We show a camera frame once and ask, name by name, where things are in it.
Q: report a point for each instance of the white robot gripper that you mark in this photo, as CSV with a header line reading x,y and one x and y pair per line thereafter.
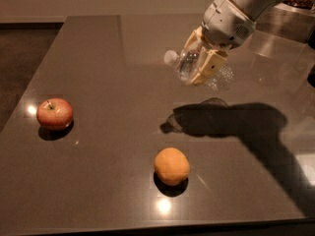
x,y
225,26

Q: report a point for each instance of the clear plastic water bottle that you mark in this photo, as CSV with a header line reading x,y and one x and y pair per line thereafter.
x,y
200,67

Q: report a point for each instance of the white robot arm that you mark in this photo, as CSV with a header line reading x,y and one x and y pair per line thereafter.
x,y
253,9

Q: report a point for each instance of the metal bowl of nuts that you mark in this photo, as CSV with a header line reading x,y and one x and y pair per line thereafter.
x,y
292,19

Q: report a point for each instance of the orange fruit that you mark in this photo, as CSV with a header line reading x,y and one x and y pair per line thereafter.
x,y
171,166

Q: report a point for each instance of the red apple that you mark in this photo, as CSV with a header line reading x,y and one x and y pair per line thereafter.
x,y
54,114

